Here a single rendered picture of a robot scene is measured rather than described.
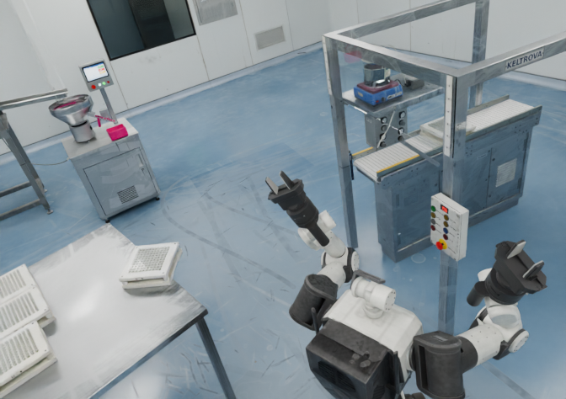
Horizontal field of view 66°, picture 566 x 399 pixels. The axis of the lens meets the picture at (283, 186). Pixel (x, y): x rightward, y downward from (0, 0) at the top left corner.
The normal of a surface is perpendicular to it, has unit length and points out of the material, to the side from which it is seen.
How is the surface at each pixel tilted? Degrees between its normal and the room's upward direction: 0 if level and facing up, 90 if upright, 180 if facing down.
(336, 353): 0
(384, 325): 0
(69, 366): 0
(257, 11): 90
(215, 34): 90
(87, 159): 90
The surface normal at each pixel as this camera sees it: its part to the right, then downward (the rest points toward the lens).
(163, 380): -0.17, -0.83
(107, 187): 0.55, 0.40
